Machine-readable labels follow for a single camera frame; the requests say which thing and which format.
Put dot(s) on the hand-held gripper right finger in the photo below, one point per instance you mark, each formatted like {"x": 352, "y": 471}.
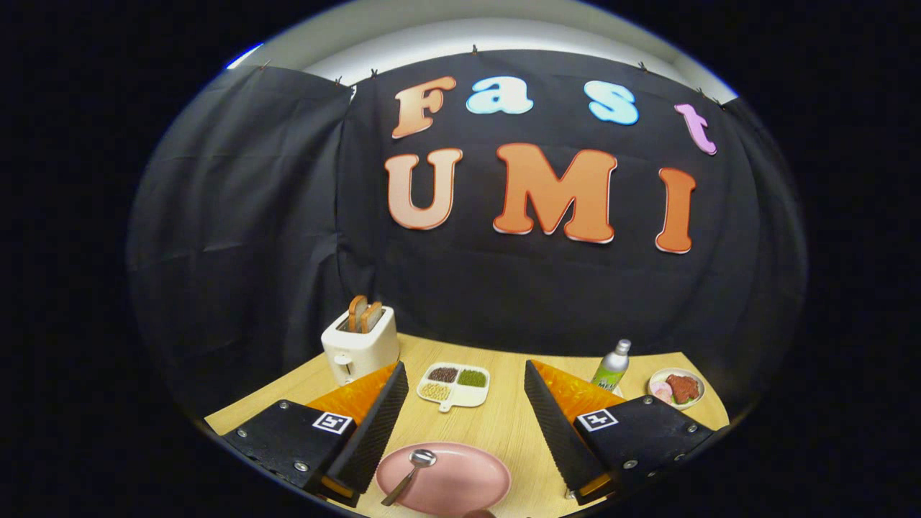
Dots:
{"x": 554, "y": 432}

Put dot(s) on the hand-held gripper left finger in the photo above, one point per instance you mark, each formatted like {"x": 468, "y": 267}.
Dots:
{"x": 378, "y": 424}

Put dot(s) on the pile of beige beans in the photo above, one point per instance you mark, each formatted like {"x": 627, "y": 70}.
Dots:
{"x": 435, "y": 391}

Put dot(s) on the cream white toaster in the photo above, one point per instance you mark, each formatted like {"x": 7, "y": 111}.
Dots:
{"x": 363, "y": 352}

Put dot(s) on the pile of brown beans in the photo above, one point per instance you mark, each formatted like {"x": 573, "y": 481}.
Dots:
{"x": 444, "y": 374}

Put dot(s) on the silver green soda bottle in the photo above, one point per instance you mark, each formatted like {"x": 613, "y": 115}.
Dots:
{"x": 611, "y": 368}

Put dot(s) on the white divided dish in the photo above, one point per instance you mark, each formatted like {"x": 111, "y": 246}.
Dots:
{"x": 471, "y": 396}

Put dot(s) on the pile of green beans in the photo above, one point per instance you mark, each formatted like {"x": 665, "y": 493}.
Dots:
{"x": 473, "y": 378}

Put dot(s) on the pink round plate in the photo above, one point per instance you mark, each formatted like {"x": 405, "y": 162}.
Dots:
{"x": 468, "y": 478}

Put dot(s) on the brown toast slice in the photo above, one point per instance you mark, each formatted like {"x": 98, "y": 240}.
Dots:
{"x": 372, "y": 316}
{"x": 356, "y": 313}

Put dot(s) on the pink ham slice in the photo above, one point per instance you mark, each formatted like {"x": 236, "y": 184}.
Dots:
{"x": 658, "y": 388}
{"x": 664, "y": 397}

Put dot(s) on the brown meat piece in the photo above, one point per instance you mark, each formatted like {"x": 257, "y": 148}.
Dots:
{"x": 682, "y": 388}

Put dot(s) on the white oval food plate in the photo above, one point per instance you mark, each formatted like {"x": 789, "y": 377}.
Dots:
{"x": 691, "y": 403}

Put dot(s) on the black backdrop cloth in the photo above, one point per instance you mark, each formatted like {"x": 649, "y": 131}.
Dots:
{"x": 288, "y": 216}

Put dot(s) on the row of black cloth clips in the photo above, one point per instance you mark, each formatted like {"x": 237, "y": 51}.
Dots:
{"x": 475, "y": 50}

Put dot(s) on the narrow ceiling light panel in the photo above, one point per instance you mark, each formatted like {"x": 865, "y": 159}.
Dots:
{"x": 245, "y": 56}

